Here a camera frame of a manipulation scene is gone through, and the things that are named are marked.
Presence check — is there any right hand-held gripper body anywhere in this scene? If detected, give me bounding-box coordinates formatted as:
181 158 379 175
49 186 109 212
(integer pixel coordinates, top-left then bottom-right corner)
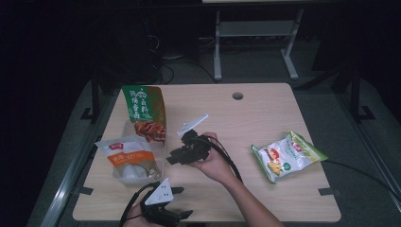
176 113 212 165

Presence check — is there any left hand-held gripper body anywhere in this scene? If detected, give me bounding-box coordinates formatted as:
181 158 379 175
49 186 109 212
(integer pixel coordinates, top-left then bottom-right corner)
140 178 182 227

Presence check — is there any clear plastic container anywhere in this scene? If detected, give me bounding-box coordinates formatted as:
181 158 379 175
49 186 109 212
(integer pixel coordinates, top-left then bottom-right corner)
112 117 166 187

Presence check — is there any white and orange food packet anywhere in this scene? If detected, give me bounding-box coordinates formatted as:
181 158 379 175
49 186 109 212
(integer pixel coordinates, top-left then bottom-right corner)
95 135 163 179

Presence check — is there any green braised food pouch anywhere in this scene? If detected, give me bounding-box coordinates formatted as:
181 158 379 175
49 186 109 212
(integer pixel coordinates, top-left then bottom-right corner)
121 84 167 146

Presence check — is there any person's right hand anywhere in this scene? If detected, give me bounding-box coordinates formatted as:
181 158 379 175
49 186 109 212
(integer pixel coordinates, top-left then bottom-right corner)
188 131 237 186

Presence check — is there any person's left hand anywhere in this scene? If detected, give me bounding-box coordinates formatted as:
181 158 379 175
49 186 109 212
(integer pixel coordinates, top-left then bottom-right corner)
123 202 165 227

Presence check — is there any green and white snack bag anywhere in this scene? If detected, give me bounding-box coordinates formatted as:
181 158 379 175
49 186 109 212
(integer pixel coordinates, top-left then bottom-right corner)
251 130 329 184

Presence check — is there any black metal stand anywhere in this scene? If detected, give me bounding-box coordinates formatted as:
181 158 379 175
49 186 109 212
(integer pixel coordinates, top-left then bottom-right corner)
330 62 376 123
79 71 102 123

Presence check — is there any white metal stand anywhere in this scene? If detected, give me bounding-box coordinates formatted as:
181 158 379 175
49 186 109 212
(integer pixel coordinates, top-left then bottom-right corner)
213 9 305 81

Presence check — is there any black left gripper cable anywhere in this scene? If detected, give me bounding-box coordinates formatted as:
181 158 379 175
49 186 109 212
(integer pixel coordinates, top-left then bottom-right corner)
118 182 159 227

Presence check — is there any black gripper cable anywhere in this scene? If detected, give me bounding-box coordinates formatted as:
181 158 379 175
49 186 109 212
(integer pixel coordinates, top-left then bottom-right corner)
201 135 244 183
118 182 159 227

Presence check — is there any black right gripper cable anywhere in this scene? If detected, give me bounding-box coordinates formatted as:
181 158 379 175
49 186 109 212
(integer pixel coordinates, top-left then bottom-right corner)
201 135 244 183

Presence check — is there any tangle of dark cables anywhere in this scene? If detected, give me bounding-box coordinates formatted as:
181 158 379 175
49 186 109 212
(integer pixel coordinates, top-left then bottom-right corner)
148 32 218 85

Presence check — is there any grey metal floor rail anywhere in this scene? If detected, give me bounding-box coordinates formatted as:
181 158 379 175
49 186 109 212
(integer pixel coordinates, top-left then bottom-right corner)
40 91 124 227

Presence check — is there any black floor cable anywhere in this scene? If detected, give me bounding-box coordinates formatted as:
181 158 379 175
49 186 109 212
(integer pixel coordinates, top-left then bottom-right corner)
324 159 401 202

